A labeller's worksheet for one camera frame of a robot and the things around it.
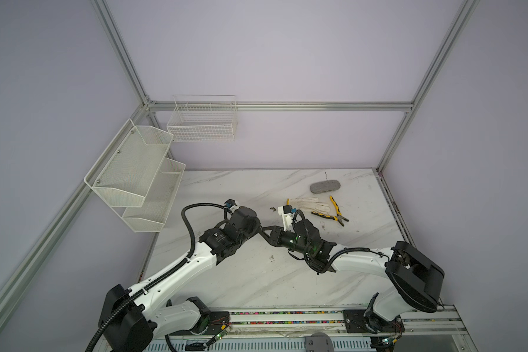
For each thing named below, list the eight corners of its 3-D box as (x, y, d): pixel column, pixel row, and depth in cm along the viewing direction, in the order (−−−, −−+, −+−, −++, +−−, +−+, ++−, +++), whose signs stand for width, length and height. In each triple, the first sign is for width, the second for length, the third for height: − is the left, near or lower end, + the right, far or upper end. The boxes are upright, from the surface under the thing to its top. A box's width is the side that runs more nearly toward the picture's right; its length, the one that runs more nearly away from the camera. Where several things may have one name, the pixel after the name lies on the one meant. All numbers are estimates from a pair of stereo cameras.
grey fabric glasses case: (311, 193, 112) (312, 190, 110) (308, 186, 116) (309, 182, 113) (340, 189, 114) (341, 186, 112) (336, 182, 118) (337, 178, 116)
